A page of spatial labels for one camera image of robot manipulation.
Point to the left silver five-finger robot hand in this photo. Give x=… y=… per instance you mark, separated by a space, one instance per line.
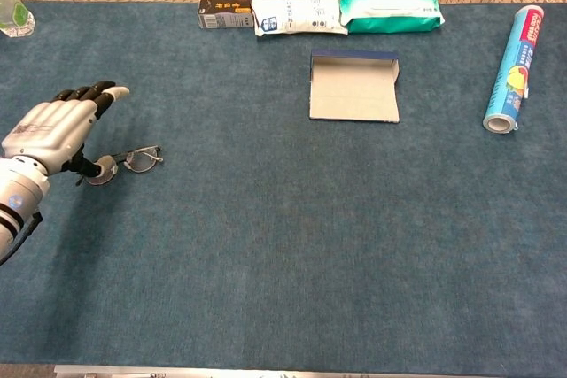
x=48 y=130

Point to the thin metal-frame eyeglasses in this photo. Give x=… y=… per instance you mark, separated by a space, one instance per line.
x=142 y=163

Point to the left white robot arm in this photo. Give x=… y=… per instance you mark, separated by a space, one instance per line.
x=17 y=192

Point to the clear bottle with green label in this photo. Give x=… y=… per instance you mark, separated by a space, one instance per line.
x=15 y=19

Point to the small black carton box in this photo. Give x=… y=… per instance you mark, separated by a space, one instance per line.
x=223 y=15

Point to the white plastic wipes pack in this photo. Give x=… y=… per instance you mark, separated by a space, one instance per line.
x=301 y=15

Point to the blue felt table cloth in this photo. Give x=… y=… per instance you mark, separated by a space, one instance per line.
x=310 y=241

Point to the open cardboard box, blue outside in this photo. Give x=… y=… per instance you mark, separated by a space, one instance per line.
x=354 y=94

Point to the green wet wipes pack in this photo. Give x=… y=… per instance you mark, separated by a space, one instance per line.
x=390 y=19

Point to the blue cling film roll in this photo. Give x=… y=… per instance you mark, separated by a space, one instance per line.
x=514 y=72

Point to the aluminium table edge rail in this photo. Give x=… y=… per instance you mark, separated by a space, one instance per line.
x=266 y=373

